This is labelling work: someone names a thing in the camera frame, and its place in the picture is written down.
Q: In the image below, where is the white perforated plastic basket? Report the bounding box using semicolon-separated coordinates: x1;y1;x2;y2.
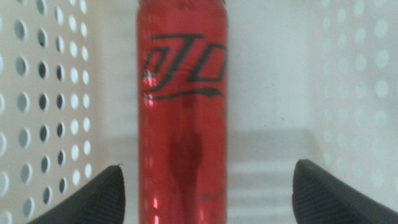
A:
0;0;398;224

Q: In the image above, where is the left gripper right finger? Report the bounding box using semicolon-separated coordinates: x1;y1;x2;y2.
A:
292;159;398;224

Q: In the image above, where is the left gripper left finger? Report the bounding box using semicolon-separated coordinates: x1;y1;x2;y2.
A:
27;164;126;224

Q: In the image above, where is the red soda can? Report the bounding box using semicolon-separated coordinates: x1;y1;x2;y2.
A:
136;0;230;224

